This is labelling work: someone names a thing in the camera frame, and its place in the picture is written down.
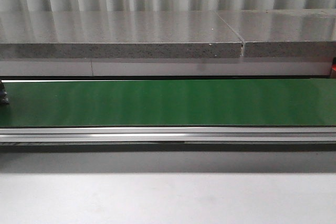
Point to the grey stone slab left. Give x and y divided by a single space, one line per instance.
117 35

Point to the red orange plate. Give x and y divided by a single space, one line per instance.
333 69

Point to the green conveyor belt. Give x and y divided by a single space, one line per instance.
222 102

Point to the grey stone slab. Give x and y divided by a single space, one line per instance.
307 33
117 35

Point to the grey stone slab right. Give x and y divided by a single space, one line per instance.
307 33

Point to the aluminium conveyor frame rail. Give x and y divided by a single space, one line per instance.
165 135

